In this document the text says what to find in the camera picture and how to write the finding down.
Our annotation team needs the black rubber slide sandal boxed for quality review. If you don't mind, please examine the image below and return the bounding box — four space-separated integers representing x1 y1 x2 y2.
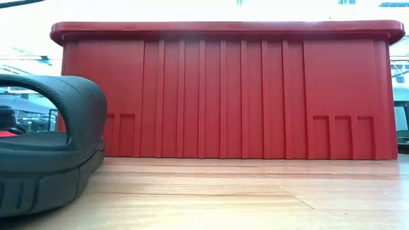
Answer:
0 73 108 219

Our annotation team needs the red ribbed plastic bin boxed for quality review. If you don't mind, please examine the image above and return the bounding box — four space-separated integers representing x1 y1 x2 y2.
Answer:
50 20 406 160

